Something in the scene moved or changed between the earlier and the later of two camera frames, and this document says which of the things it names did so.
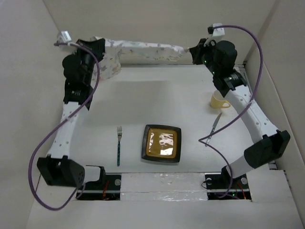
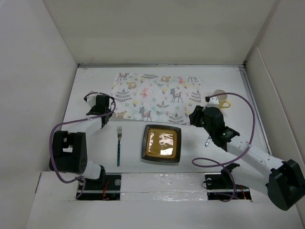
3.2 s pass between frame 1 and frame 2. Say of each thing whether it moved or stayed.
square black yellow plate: stayed
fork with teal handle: stayed
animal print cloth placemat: moved
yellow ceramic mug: stayed
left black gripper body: moved
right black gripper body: moved
